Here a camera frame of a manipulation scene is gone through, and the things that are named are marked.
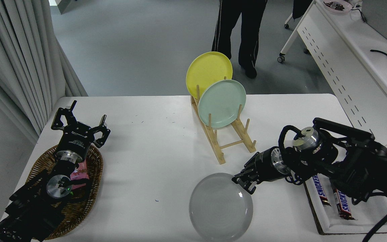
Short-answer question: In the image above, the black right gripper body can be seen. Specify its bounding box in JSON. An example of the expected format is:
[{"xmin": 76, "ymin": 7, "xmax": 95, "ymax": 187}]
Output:
[{"xmin": 246, "ymin": 147, "xmax": 280, "ymax": 184}]

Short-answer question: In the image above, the brown wicker basket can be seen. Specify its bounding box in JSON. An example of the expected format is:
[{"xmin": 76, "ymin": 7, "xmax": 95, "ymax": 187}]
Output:
[{"xmin": 26, "ymin": 144, "xmax": 104, "ymax": 240}]

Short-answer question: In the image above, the pale green plate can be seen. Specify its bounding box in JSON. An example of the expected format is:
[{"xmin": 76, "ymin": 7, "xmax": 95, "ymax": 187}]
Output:
[{"xmin": 198, "ymin": 79, "xmax": 247, "ymax": 129}]

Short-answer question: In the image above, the white desk with slotted panel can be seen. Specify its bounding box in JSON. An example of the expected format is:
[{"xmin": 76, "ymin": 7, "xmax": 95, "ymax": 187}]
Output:
[{"xmin": 277, "ymin": 0, "xmax": 387, "ymax": 158}]

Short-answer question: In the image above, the brown snickers bar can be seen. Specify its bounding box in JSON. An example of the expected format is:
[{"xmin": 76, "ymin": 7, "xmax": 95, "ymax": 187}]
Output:
[
  {"xmin": 331, "ymin": 185, "xmax": 355, "ymax": 220},
  {"xmin": 311, "ymin": 175, "xmax": 332, "ymax": 207}
]

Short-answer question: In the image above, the white tray with brown edge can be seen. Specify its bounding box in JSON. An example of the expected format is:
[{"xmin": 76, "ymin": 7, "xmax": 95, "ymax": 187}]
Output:
[{"xmin": 302, "ymin": 175, "xmax": 387, "ymax": 236}]

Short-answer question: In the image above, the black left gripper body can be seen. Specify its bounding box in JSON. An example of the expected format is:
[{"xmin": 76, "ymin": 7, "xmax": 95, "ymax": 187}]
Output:
[{"xmin": 56, "ymin": 123, "xmax": 95, "ymax": 158}]

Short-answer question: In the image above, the pink snack packet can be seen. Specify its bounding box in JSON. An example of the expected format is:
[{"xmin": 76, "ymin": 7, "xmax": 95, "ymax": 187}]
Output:
[{"xmin": 70, "ymin": 159, "xmax": 90, "ymax": 190}]

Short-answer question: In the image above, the yellow plate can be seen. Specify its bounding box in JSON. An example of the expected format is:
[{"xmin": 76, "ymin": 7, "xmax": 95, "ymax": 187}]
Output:
[{"xmin": 186, "ymin": 51, "xmax": 233, "ymax": 100}]

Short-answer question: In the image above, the grey curtain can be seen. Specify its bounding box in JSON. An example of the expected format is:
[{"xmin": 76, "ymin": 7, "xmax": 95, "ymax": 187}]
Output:
[{"xmin": 0, "ymin": 0, "xmax": 88, "ymax": 145}]

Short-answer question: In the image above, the pink plate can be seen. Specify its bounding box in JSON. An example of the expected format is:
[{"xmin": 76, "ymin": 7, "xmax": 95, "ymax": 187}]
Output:
[{"xmin": 324, "ymin": 0, "xmax": 353, "ymax": 14}]

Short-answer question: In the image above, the grey laptop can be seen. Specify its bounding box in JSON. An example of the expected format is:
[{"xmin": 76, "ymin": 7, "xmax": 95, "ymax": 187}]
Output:
[{"xmin": 361, "ymin": 0, "xmax": 387, "ymax": 46}]

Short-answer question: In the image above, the grey plate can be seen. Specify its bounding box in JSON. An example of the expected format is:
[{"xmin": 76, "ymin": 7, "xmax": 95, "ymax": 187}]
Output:
[{"xmin": 189, "ymin": 173, "xmax": 254, "ymax": 242}]

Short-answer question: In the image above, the person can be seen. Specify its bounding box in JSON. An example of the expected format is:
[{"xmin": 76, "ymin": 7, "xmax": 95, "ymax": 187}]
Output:
[{"xmin": 211, "ymin": 0, "xmax": 268, "ymax": 79}]

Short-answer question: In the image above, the wooden plate rack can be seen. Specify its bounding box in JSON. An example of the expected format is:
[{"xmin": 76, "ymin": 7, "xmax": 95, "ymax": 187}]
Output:
[{"xmin": 190, "ymin": 77, "xmax": 257, "ymax": 165}]

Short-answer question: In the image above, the black cable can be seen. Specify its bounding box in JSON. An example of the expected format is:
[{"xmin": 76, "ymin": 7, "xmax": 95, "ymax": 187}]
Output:
[
  {"xmin": 350, "ymin": 7, "xmax": 368, "ymax": 24},
  {"xmin": 370, "ymin": 50, "xmax": 387, "ymax": 63}
]

